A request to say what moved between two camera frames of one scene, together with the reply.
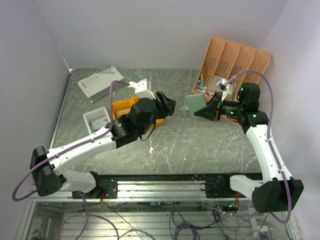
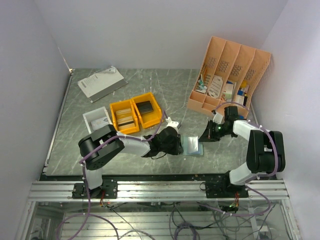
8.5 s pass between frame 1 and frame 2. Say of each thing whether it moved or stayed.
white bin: stayed
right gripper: moved
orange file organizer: stayed
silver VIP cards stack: stayed
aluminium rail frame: stayed
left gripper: moved
